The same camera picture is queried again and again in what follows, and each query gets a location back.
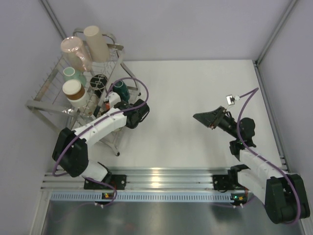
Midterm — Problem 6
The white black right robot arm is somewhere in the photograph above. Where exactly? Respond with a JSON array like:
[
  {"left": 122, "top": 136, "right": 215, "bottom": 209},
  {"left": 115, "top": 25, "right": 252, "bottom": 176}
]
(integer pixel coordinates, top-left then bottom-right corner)
[{"left": 193, "top": 106, "right": 311, "bottom": 224}]

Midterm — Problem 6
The iridescent pink mug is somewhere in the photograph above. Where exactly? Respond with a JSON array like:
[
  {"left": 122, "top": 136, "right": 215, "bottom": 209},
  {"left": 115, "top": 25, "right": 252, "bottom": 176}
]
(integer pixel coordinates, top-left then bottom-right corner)
[{"left": 60, "top": 36, "right": 92, "bottom": 72}]

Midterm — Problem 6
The dark teal cup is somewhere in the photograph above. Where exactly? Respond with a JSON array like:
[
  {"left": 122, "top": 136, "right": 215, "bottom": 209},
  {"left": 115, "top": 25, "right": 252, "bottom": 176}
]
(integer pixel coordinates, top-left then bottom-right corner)
[{"left": 112, "top": 81, "right": 130, "bottom": 102}]

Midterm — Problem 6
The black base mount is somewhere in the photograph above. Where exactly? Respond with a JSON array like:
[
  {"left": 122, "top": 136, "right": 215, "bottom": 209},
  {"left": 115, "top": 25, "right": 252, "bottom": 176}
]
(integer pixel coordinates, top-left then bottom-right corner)
[
  {"left": 84, "top": 172, "right": 127, "bottom": 190},
  {"left": 212, "top": 164, "right": 248, "bottom": 192}
]

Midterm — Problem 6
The aluminium mounting rail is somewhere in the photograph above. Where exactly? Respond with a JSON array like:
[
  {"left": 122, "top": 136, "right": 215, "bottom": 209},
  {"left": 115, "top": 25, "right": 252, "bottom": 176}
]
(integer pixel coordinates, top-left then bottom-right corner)
[{"left": 41, "top": 167, "right": 228, "bottom": 191}]

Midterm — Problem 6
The teal green mug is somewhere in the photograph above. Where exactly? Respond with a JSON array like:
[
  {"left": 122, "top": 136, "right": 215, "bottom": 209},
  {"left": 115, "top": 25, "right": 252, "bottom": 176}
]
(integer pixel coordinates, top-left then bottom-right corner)
[{"left": 63, "top": 67, "right": 87, "bottom": 87}]

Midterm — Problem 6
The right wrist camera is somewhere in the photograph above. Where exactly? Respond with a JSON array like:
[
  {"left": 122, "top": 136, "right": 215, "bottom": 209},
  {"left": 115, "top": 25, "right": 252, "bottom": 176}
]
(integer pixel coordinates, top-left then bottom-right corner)
[{"left": 226, "top": 95, "right": 241, "bottom": 110}]

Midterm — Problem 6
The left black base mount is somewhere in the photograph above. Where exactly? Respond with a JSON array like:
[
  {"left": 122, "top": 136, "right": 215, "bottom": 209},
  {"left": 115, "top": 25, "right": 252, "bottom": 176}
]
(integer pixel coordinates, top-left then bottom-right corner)
[{"left": 84, "top": 172, "right": 127, "bottom": 190}]

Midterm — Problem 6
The stainless steel dish rack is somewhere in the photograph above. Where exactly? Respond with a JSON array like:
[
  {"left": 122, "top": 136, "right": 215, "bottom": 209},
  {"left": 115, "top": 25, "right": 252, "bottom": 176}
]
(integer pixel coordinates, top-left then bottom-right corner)
[{"left": 24, "top": 27, "right": 142, "bottom": 157}]

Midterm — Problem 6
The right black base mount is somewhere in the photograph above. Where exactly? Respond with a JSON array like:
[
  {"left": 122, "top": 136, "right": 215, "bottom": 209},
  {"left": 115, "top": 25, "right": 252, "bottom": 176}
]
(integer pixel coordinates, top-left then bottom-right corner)
[{"left": 212, "top": 164, "right": 248, "bottom": 192}]

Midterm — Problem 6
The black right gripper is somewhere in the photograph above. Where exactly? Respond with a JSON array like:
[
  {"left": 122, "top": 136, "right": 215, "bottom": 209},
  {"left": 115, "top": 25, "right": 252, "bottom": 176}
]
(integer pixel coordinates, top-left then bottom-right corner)
[{"left": 194, "top": 106, "right": 240, "bottom": 139}]

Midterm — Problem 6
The perforated cable duct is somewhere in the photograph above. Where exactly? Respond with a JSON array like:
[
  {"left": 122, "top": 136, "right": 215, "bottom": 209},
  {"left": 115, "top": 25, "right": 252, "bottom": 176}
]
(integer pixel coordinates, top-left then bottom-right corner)
[{"left": 50, "top": 192, "right": 238, "bottom": 203}]

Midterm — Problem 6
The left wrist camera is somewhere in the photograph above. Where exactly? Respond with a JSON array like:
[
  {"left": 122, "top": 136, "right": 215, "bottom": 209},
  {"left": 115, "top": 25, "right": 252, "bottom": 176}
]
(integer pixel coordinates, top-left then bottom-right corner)
[{"left": 104, "top": 92, "right": 121, "bottom": 108}]

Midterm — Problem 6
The dark brown mug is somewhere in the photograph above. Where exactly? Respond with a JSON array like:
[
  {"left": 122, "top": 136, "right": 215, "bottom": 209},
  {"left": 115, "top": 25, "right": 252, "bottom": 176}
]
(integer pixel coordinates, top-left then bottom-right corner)
[{"left": 90, "top": 74, "right": 108, "bottom": 98}]

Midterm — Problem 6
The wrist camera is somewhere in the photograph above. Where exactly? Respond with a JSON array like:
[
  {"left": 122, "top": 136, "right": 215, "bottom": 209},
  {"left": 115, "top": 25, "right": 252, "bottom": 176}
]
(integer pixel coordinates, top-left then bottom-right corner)
[
  {"left": 104, "top": 92, "right": 121, "bottom": 108},
  {"left": 226, "top": 95, "right": 241, "bottom": 110}
]

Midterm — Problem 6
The tall beige cup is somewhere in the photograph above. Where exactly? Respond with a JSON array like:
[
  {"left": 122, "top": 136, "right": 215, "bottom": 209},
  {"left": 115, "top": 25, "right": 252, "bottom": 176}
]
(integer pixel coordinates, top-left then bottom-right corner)
[{"left": 83, "top": 25, "right": 110, "bottom": 63}]

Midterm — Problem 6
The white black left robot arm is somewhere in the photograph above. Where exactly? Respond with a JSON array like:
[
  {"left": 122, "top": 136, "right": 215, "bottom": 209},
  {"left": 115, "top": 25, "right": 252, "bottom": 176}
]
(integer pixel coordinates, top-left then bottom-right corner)
[{"left": 52, "top": 99, "right": 150, "bottom": 189}]

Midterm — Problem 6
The steel cup with cork base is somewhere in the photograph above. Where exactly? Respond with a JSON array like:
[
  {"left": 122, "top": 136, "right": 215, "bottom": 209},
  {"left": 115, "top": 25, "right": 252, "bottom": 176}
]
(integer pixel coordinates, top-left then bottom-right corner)
[{"left": 62, "top": 79, "right": 90, "bottom": 108}]

